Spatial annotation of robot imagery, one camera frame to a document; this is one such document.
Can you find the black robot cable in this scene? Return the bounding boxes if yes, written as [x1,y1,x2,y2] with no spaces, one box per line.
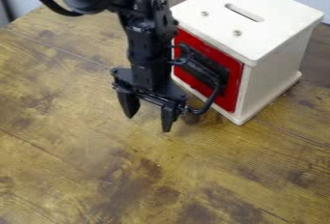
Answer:
[166,43,191,67]

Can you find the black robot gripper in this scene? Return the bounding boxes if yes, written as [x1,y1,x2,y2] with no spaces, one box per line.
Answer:
[111,23,186,132]

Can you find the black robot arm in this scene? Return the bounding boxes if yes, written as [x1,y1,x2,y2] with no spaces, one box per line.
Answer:
[39,0,187,132]

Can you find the red drawer with black handle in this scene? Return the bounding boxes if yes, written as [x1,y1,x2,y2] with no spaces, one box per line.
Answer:
[173,29,243,113]

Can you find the white wooden drawer box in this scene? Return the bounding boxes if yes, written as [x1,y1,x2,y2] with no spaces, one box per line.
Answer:
[171,0,324,125]

